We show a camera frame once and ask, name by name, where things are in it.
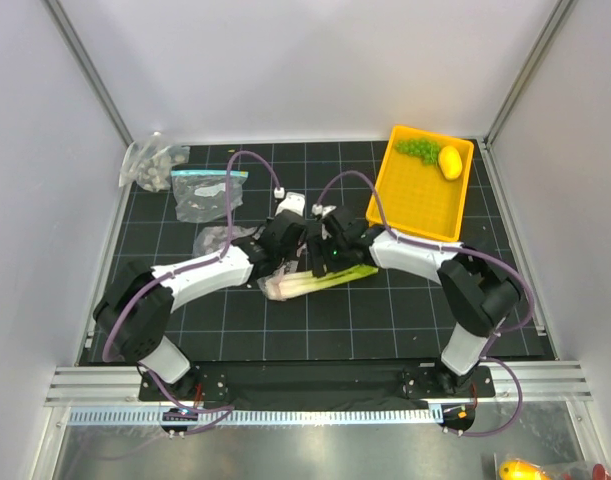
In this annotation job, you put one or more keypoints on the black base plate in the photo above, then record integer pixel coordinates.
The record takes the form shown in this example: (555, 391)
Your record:
(327, 384)

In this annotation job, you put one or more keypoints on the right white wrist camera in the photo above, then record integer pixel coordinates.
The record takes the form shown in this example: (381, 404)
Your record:
(319, 211)

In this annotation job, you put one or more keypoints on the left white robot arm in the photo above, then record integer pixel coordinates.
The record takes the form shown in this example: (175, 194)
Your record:
(136, 307)

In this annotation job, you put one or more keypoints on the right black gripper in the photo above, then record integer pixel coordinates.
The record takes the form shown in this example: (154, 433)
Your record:
(318, 247)

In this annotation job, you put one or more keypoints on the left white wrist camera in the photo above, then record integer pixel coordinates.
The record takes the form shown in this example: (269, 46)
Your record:
(289, 201)

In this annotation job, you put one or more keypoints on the yellow lemon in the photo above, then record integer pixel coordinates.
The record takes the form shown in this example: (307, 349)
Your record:
(450, 163)

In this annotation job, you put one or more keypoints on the green grape bunch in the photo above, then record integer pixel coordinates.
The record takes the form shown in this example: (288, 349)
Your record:
(425, 150)

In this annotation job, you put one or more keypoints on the blue zip top bag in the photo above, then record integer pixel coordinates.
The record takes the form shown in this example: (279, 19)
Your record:
(203, 196)

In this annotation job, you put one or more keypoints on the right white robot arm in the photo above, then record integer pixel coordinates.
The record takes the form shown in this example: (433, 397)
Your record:
(480, 289)

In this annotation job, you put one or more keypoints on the black grid mat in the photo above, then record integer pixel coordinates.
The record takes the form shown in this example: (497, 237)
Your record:
(387, 315)

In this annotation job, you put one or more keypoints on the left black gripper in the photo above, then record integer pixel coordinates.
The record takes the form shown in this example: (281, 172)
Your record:
(293, 252)

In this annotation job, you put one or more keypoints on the clear bag with round pieces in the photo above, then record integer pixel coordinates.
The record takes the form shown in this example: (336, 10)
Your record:
(148, 162)

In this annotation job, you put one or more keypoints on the yellow toy fruit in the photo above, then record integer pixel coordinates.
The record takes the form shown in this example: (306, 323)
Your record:
(516, 469)

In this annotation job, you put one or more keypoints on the pink zip top bag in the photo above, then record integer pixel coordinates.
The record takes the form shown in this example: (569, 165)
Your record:
(212, 239)

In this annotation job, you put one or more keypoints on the slotted cable duct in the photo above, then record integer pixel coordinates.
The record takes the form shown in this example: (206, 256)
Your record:
(169, 416)

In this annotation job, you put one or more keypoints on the yellow plastic tray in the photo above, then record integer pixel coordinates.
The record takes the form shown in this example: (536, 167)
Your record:
(415, 198)

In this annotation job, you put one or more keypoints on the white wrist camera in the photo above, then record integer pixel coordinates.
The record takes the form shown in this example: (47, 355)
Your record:
(289, 201)
(319, 211)

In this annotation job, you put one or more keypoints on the green leek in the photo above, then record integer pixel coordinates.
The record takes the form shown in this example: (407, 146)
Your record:
(288, 286)

